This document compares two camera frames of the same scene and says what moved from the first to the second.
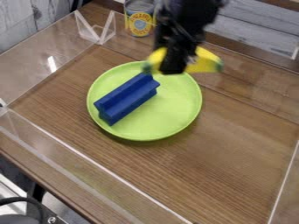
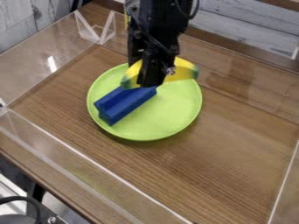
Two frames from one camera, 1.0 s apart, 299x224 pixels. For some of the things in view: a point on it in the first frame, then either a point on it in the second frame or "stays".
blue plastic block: x=116 y=103 stays
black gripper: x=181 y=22 -> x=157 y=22
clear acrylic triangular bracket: x=96 y=33 stays
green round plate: x=164 y=115 stays
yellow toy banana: x=204 y=61 -> x=184 y=70
